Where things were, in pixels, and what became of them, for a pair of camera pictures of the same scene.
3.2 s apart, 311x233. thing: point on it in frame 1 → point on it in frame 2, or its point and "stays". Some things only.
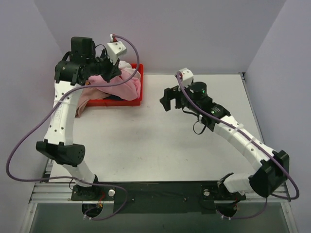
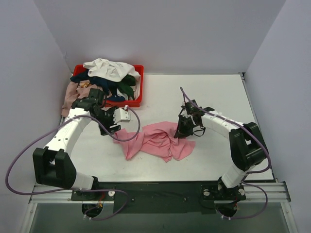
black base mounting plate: x=157 y=197 stays
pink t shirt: x=129 y=90 → x=158 y=139
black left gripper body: x=112 y=68 → x=110 y=122
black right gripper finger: x=169 y=93 → x=190 y=130
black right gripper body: x=175 y=96 → x=184 y=124
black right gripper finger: x=165 y=102 → x=182 y=130
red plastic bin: x=103 y=101 stays
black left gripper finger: x=107 y=77 → x=103 y=132
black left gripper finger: x=116 y=71 → x=115 y=127
